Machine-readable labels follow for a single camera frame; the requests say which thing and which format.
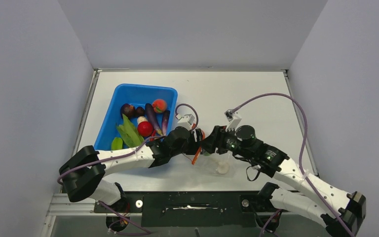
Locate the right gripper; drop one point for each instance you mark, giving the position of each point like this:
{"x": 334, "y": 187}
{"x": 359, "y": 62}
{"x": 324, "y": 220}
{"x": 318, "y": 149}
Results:
{"x": 216, "y": 140}

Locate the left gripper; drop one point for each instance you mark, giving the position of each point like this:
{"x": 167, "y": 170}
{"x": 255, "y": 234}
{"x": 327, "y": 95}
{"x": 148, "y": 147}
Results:
{"x": 195, "y": 146}

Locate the clear zip top bag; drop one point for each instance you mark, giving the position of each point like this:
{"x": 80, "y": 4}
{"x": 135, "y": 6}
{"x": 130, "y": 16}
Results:
{"x": 207, "y": 165}

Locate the white fake garlic piece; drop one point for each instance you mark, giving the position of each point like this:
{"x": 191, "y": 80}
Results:
{"x": 223, "y": 168}

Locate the fake red chili pepper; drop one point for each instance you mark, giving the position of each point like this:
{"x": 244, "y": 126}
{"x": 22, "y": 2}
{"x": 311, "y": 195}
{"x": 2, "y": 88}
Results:
{"x": 153, "y": 135}

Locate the fake purple eggplant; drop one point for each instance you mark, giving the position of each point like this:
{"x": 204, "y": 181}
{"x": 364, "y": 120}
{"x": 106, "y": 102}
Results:
{"x": 165, "y": 121}
{"x": 152, "y": 118}

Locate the small fake white mushroom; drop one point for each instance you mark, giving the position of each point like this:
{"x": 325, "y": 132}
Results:
{"x": 141, "y": 119}

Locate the small dark fake fig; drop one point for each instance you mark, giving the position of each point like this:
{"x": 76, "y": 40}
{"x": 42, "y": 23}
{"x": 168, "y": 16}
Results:
{"x": 139, "y": 111}

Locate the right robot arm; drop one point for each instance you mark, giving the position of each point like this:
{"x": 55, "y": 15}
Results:
{"x": 340, "y": 212}

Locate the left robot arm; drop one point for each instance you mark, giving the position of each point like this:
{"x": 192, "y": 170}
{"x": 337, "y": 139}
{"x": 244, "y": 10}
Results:
{"x": 82, "y": 176}

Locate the fake peach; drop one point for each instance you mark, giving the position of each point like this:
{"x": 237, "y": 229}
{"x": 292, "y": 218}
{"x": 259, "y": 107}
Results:
{"x": 159, "y": 106}

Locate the green fake leafy vegetable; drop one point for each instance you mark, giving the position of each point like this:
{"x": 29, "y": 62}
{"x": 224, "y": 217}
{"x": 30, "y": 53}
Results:
{"x": 129, "y": 134}

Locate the fake dark plum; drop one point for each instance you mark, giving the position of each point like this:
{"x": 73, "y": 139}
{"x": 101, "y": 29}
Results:
{"x": 127, "y": 110}

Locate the green fake lime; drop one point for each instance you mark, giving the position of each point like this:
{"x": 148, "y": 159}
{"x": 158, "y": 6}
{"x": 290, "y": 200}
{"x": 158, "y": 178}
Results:
{"x": 117, "y": 144}

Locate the blue plastic bin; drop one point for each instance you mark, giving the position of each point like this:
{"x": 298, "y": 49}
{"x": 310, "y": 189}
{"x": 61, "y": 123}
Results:
{"x": 137, "y": 96}

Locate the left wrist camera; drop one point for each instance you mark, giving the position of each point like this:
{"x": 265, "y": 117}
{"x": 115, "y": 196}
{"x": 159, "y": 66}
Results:
{"x": 185, "y": 121}

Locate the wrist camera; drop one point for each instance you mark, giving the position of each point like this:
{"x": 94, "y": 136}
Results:
{"x": 185, "y": 121}
{"x": 233, "y": 120}

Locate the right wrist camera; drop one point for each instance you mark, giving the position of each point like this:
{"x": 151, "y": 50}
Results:
{"x": 233, "y": 120}

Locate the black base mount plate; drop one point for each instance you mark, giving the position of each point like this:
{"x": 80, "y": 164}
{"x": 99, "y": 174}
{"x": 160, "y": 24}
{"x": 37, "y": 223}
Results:
{"x": 191, "y": 209}

